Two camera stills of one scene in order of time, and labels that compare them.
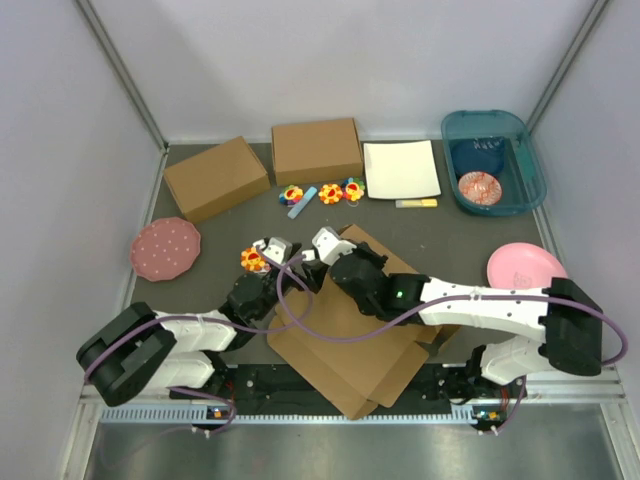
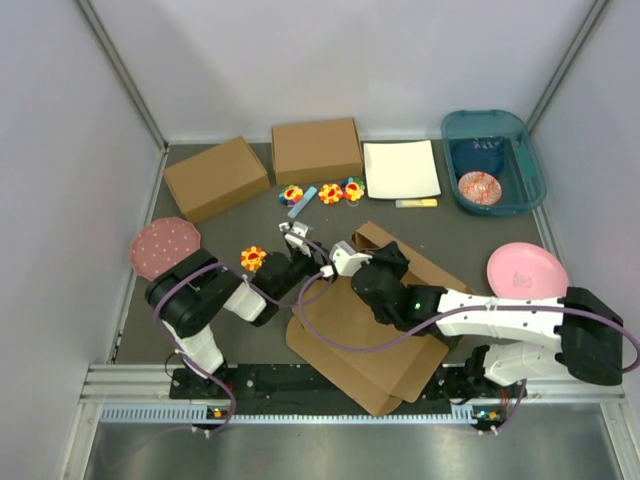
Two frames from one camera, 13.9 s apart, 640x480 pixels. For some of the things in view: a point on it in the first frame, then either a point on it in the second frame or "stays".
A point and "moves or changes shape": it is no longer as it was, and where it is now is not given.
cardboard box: (357, 360) moves or changes shape
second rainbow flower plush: (352, 189) stays
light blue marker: (302, 202) stays
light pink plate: (523, 265) stays
